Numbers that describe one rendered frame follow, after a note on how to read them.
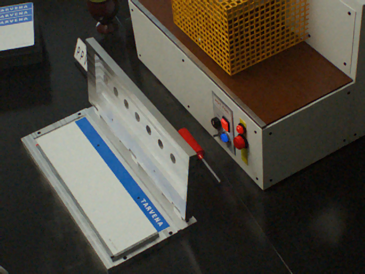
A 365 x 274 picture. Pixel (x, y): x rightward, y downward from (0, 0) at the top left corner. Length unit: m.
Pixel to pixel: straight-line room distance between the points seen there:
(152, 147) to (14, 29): 0.58
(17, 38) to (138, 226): 0.64
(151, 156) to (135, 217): 0.13
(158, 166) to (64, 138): 0.30
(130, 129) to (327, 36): 0.46
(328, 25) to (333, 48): 0.05
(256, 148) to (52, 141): 0.50
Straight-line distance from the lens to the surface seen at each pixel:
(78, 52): 1.94
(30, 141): 1.75
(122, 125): 1.63
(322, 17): 1.55
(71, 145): 1.71
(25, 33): 1.93
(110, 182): 1.62
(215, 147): 1.68
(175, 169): 1.47
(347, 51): 1.52
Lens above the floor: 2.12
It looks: 46 degrees down
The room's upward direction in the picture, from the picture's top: 8 degrees counter-clockwise
